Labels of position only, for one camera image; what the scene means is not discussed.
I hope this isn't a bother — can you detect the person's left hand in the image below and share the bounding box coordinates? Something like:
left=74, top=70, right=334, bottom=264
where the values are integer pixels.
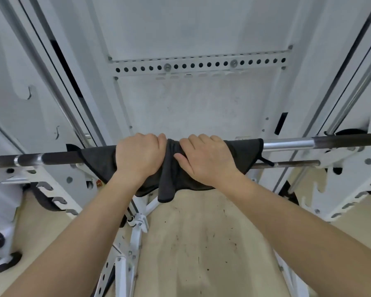
left=115, top=133, right=168, bottom=185

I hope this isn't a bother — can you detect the person's right hand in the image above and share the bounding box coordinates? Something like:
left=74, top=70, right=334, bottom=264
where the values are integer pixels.
left=173, top=134, right=241, bottom=188

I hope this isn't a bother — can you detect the dark grey cloth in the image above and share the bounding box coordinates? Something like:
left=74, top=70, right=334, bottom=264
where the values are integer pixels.
left=66, top=138, right=274, bottom=204

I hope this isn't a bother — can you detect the person's left forearm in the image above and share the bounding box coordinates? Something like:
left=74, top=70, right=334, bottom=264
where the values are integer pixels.
left=0, top=170, right=149, bottom=297

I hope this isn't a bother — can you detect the person's right forearm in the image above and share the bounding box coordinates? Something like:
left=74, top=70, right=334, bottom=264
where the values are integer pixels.
left=215, top=171, right=371, bottom=297

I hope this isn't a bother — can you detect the white perforated cross bar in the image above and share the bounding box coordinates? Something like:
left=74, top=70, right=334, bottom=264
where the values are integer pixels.
left=108, top=45, right=294, bottom=78

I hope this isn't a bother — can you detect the thin dark steel rod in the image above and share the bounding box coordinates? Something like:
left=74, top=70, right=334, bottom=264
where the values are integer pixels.
left=251, top=160, right=321, bottom=169

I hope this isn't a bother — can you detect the chrome guide rod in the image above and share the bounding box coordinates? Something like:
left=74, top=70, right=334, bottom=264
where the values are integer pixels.
left=325, top=51, right=371, bottom=136
left=0, top=0, right=92, bottom=149

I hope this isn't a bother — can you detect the steel barbell bar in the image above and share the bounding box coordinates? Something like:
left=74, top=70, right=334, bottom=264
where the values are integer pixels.
left=0, top=133, right=371, bottom=169

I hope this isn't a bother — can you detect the white smith machine frame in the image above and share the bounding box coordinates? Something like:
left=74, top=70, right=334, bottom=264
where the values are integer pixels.
left=0, top=0, right=371, bottom=223

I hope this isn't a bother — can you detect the white perforated base frame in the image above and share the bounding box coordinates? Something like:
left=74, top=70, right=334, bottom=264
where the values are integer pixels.
left=91, top=195, right=162, bottom=297

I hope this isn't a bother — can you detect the white slotted safety bracket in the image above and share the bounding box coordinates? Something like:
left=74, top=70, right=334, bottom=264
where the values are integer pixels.
left=299, top=145, right=371, bottom=222
left=0, top=165, right=85, bottom=219

